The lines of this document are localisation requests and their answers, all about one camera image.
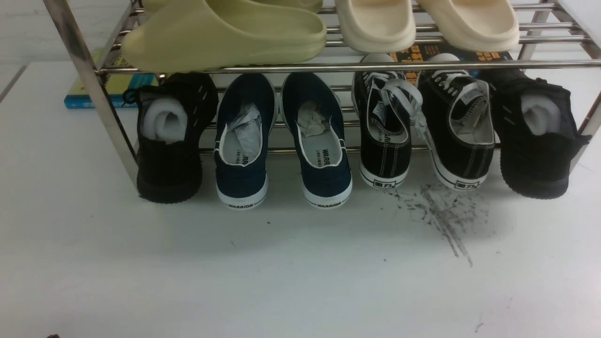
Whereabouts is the green foam slide far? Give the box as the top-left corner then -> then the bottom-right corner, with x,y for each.
141,0 -> 324,15

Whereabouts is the black knit sneaker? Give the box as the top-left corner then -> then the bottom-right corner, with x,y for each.
477,69 -> 592,200
123,72 -> 219,205

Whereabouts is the black knit sneaker right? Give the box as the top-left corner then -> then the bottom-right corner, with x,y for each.
477,69 -> 592,200

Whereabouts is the black canvas sneaker left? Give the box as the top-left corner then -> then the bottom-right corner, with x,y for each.
351,70 -> 423,190

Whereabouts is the stainless steel shoe rack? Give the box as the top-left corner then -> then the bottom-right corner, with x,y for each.
44,0 -> 600,180

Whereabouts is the cream foam slide right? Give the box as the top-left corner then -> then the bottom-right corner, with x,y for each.
417,0 -> 520,52

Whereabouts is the navy canvas shoe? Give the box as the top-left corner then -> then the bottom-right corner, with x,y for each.
280,72 -> 353,210
213,74 -> 278,210

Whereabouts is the green foam slide near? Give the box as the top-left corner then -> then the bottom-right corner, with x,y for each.
120,0 -> 327,73

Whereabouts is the black knit sneaker left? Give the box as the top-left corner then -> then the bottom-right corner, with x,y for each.
123,72 -> 219,205

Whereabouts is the black canvas sneaker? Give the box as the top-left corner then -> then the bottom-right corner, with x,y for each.
351,70 -> 423,190
415,70 -> 496,191

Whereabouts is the cream foam slide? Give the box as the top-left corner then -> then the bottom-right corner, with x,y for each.
417,0 -> 520,52
335,0 -> 416,54

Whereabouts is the green foam slide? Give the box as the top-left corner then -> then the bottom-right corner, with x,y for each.
141,0 -> 324,15
120,0 -> 327,73

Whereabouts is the blue yellow book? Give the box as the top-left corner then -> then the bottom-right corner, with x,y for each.
63,74 -> 158,109

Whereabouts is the black canvas sneaker right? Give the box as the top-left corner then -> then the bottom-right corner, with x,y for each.
415,70 -> 496,191

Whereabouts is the cream foam slide left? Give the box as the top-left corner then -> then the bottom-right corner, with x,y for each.
335,0 -> 416,54

